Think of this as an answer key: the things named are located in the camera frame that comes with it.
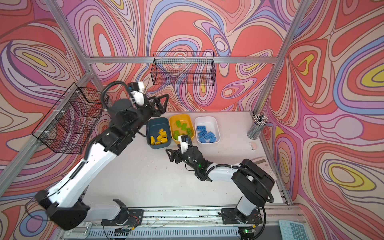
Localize yellow long lego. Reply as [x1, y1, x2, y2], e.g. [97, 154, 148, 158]
[160, 132, 168, 138]

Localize green lego plate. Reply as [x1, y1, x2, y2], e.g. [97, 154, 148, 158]
[173, 130, 180, 141]

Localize green lego cluster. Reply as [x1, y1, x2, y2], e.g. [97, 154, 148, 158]
[181, 123, 187, 131]

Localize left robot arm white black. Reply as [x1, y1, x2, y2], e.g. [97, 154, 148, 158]
[35, 81, 169, 231]

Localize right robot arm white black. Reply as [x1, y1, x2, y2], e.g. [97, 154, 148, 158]
[166, 135, 275, 224]

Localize dark teal plastic bin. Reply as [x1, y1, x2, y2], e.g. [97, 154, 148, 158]
[146, 118, 172, 149]

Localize yellow plastic bin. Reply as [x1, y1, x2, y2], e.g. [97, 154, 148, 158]
[169, 114, 196, 144]

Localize white plastic bin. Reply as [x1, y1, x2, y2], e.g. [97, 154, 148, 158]
[195, 116, 221, 146]

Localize pink white calculator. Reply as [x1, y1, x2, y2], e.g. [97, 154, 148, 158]
[253, 158, 277, 180]

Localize cup of pens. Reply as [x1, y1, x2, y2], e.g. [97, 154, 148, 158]
[247, 114, 269, 140]

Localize teal calculator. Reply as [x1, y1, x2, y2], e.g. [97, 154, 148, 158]
[279, 220, 310, 240]

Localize back wall wire basket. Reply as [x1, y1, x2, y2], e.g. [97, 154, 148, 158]
[151, 51, 216, 86]

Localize wall wire basket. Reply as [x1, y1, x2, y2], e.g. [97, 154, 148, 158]
[32, 83, 103, 155]
[151, 51, 216, 86]

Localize front aluminium rail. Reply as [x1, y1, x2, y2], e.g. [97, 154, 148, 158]
[54, 204, 306, 240]

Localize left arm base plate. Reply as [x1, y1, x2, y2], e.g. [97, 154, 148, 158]
[101, 209, 144, 227]

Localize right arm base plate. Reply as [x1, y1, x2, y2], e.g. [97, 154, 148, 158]
[218, 208, 263, 226]

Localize left wall wire basket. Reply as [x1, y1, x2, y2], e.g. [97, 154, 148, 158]
[32, 83, 103, 155]

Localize grey metal handle plate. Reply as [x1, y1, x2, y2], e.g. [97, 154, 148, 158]
[64, 222, 93, 239]

